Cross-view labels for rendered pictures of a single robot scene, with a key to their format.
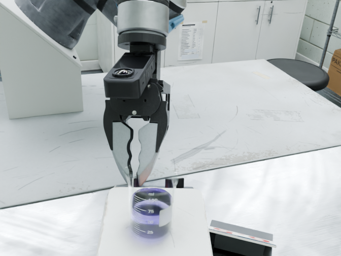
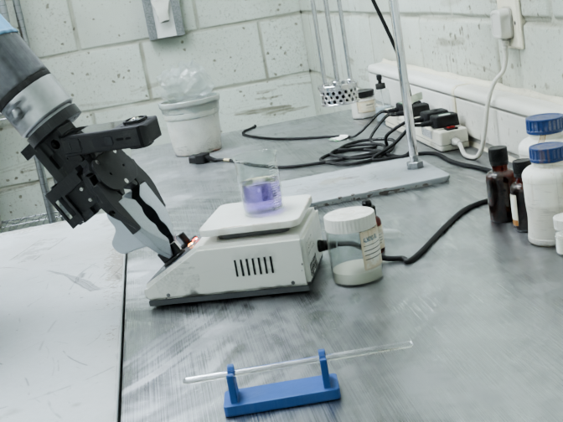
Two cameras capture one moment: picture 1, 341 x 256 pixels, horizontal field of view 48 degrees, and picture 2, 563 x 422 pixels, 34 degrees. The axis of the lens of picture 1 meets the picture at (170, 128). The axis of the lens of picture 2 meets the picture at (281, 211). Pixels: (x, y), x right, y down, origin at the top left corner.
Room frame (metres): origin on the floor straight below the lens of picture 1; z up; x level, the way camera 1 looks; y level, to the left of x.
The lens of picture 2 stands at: (0.01, 1.04, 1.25)
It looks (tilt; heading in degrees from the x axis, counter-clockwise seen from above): 14 degrees down; 286
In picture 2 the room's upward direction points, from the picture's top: 10 degrees counter-clockwise
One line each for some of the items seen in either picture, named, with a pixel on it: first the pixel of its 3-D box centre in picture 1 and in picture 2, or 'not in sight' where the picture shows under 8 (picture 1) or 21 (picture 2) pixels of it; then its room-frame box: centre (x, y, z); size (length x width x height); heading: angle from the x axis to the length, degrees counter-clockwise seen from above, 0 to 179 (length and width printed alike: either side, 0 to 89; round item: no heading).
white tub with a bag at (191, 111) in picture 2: not in sight; (189, 105); (0.74, -0.97, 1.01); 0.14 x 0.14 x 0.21
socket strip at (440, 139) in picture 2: not in sight; (422, 125); (0.21, -0.82, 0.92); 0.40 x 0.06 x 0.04; 112
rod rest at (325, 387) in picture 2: not in sight; (279, 381); (0.23, 0.34, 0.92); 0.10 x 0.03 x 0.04; 15
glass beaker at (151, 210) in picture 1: (148, 201); (257, 182); (0.32, 0.02, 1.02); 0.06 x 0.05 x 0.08; 70
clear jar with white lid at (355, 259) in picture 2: not in sight; (353, 246); (0.21, 0.03, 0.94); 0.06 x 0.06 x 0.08
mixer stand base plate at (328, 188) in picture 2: not in sight; (347, 183); (0.30, -0.44, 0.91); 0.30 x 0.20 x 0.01; 22
